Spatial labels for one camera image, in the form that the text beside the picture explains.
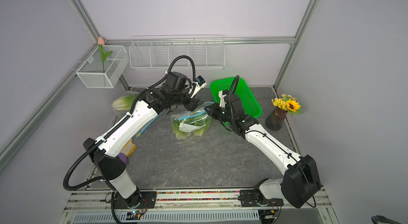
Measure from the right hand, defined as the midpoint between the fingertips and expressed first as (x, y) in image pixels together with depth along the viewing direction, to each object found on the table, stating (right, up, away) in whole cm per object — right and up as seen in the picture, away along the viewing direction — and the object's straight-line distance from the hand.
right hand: (203, 107), depth 76 cm
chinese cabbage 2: (-1, -7, +2) cm, 7 cm away
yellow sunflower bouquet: (+43, +2, +3) cm, 43 cm away
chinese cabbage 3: (-52, +2, +26) cm, 58 cm away
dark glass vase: (+44, -8, +19) cm, 48 cm away
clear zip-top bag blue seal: (-6, -9, +3) cm, 11 cm away
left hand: (-2, +5, -3) cm, 6 cm away
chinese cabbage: (-13, -16, +10) cm, 23 cm away
